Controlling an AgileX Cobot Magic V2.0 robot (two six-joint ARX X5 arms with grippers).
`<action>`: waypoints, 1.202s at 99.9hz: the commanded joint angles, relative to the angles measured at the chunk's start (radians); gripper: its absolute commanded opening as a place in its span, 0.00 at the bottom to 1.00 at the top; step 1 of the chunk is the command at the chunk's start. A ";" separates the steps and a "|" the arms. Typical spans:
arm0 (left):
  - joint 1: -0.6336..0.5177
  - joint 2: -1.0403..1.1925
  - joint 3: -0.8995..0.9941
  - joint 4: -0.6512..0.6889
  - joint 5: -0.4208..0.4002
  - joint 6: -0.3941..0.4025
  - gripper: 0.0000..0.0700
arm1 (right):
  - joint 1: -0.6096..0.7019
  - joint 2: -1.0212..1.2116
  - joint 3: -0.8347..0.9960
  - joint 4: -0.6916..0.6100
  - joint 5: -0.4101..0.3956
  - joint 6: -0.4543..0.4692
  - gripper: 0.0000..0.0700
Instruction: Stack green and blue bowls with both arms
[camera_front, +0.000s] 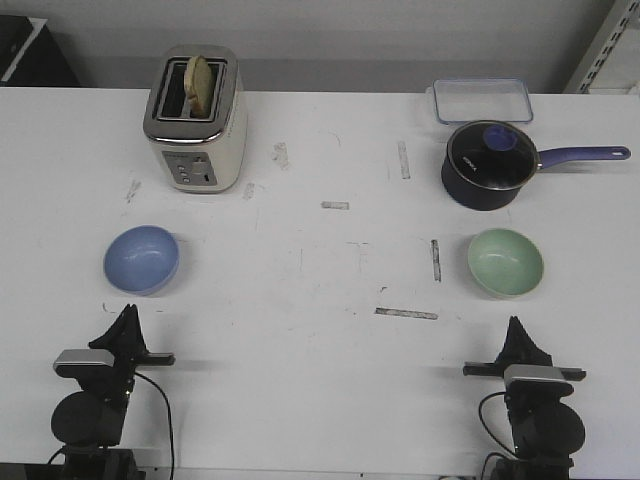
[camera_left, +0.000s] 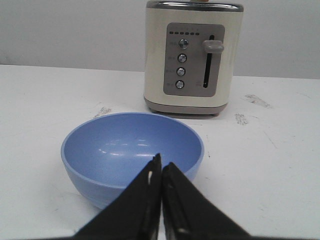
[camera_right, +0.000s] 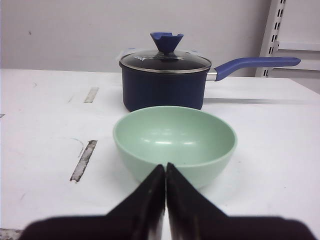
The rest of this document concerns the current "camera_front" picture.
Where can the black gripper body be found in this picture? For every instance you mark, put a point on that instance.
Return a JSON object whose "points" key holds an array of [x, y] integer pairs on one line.
{"points": [[120, 382], [519, 400]]}

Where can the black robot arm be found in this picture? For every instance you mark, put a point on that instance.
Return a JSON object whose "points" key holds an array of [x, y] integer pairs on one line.
{"points": [[89, 423], [545, 431]]}

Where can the white and chrome toaster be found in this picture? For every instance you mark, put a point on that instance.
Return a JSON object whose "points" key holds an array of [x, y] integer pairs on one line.
{"points": [[198, 155]]}

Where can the glass pot lid purple knob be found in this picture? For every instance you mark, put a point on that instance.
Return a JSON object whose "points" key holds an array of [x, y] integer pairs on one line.
{"points": [[493, 155]]}

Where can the blue bowl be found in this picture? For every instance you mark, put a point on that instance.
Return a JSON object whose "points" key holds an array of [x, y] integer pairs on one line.
{"points": [[142, 260]]}

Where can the purple saucepan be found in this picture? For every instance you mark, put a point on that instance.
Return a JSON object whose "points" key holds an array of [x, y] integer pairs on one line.
{"points": [[477, 198]]}

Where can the green bowl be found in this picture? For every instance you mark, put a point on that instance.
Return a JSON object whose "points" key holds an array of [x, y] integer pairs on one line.
{"points": [[505, 263]]}

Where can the white metal shelf upright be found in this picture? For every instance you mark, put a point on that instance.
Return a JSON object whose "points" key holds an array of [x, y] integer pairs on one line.
{"points": [[610, 64]]}

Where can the black box in background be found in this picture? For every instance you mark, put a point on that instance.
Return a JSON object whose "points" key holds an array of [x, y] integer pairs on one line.
{"points": [[31, 57]]}

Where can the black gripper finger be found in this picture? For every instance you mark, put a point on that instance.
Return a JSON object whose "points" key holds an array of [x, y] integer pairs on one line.
{"points": [[124, 335], [519, 348]]}

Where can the clear plastic food container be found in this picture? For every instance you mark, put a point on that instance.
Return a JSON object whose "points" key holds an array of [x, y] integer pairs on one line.
{"points": [[461, 100]]}

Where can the slice of toast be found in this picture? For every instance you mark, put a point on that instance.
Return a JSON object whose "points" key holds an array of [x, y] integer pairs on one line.
{"points": [[198, 86]]}

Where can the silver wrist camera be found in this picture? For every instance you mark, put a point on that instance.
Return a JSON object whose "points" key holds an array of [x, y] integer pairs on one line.
{"points": [[84, 363], [530, 379]]}

